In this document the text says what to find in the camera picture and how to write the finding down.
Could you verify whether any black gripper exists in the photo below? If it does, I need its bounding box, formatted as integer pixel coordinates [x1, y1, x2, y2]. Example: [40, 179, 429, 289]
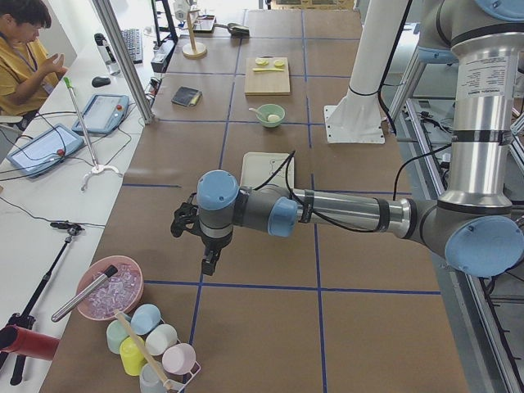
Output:
[201, 233, 233, 275]

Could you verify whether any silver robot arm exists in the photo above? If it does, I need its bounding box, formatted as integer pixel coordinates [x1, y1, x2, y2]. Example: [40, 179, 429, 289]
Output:
[194, 1, 523, 278]

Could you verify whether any pink bowl with ice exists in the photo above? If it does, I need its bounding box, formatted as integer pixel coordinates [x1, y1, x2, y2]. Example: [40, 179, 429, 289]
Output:
[77, 255, 144, 321]

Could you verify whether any mint green bowl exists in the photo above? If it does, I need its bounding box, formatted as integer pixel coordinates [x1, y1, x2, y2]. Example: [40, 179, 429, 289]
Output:
[255, 104, 286, 128]

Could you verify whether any light blue cup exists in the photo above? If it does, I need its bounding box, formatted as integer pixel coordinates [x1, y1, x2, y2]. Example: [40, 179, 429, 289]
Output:
[130, 304, 161, 336]

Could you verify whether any white cup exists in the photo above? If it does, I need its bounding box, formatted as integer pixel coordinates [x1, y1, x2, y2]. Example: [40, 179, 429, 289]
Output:
[146, 323, 178, 356]

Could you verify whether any metal muddler stick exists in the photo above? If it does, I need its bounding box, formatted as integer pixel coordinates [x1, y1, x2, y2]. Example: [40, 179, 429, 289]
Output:
[51, 264, 118, 323]

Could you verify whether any white rectangular tray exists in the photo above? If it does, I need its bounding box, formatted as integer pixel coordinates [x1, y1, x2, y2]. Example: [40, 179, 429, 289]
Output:
[240, 151, 295, 188]

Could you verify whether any pink cup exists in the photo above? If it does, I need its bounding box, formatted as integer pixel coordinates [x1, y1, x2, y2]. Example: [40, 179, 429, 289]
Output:
[162, 343, 196, 375]

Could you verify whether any mint green cup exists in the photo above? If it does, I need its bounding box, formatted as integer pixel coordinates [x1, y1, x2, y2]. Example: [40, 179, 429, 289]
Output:
[106, 320, 129, 355]

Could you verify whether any wooden stick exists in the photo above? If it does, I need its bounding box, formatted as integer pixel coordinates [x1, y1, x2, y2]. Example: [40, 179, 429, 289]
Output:
[114, 310, 174, 391]

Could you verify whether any clear grey cup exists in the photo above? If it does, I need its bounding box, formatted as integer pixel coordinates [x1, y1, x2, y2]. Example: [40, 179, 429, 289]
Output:
[139, 364, 167, 393]

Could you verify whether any white stand with green tip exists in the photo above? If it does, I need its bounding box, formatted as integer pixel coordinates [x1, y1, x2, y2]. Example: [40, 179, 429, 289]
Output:
[63, 77, 124, 192]

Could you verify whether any grey yellow sponge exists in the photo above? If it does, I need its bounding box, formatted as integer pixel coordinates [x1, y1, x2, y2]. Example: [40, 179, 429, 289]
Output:
[171, 86, 202, 107]

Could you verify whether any far blue teach pendant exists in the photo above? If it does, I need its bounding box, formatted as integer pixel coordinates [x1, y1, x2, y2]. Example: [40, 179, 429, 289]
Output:
[81, 94, 129, 135]

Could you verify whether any blue teach pendant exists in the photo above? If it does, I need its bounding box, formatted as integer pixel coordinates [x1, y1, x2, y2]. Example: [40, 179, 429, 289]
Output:
[81, 94, 129, 135]
[7, 124, 84, 178]

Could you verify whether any black tripod stick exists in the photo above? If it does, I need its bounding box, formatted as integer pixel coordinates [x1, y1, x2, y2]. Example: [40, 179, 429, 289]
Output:
[1, 221, 84, 386]

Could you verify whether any red cylinder bottle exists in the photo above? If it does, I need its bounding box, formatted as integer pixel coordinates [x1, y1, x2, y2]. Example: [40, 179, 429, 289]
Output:
[1, 325, 60, 360]

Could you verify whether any near blue teach pendant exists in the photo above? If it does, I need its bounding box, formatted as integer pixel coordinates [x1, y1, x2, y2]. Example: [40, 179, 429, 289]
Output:
[7, 124, 84, 178]

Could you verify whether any wooden mug tree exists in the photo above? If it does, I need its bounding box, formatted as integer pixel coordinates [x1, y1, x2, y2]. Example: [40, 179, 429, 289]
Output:
[182, 10, 207, 59]

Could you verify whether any black computer mouse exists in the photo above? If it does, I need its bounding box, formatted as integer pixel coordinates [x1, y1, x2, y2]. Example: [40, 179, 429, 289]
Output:
[91, 76, 111, 88]

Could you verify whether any metal scoop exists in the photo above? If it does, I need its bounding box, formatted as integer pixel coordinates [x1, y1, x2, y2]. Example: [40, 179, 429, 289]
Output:
[214, 22, 250, 38]

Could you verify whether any black keyboard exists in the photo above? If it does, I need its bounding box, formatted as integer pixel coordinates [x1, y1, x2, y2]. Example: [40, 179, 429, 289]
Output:
[120, 28, 143, 64]

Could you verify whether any dark glass rack tray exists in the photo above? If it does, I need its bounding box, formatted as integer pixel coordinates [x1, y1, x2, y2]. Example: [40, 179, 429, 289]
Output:
[192, 15, 216, 34]

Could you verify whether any clear water bottle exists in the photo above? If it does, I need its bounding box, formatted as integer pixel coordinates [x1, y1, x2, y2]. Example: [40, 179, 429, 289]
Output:
[94, 33, 120, 75]

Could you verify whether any person in yellow shirt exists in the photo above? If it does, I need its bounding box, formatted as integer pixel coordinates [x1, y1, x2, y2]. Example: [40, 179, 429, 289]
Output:
[1, 0, 67, 117]

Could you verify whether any white wire cup rack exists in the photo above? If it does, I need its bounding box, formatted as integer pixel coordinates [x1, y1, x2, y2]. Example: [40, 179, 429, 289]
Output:
[147, 317, 201, 392]

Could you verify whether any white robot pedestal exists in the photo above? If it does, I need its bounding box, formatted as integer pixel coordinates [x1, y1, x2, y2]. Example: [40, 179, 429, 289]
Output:
[324, 0, 411, 144]

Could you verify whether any aluminium frame post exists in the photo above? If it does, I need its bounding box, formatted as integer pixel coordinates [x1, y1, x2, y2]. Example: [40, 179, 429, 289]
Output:
[92, 0, 155, 124]

